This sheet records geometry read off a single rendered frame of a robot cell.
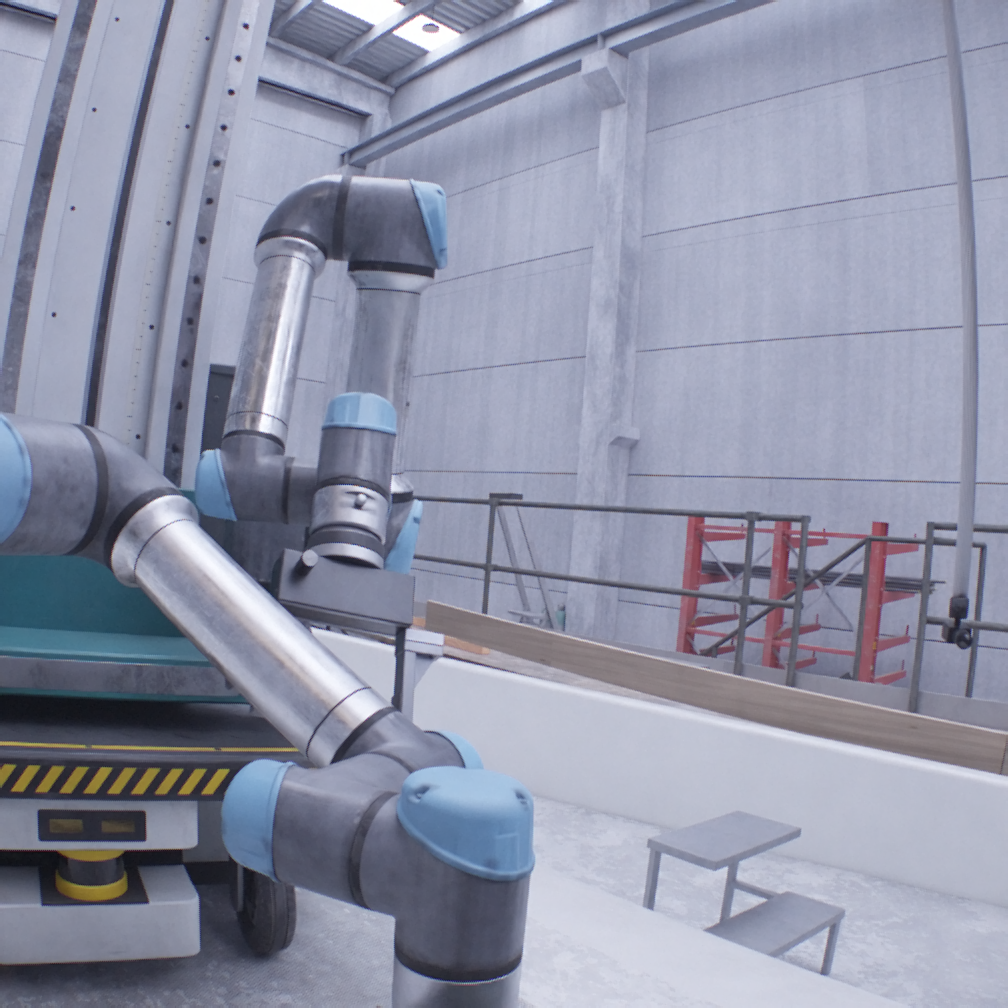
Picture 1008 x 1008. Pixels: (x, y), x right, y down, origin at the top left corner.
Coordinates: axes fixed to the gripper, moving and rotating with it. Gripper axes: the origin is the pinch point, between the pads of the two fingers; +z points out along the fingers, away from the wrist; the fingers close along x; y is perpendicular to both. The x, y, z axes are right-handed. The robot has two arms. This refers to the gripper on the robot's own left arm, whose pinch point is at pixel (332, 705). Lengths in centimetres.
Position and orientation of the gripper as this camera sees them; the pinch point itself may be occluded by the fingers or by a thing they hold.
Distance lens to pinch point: 82.9
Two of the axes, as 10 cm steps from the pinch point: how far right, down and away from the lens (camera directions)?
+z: -0.2, 9.0, -4.4
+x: 8.9, 2.2, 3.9
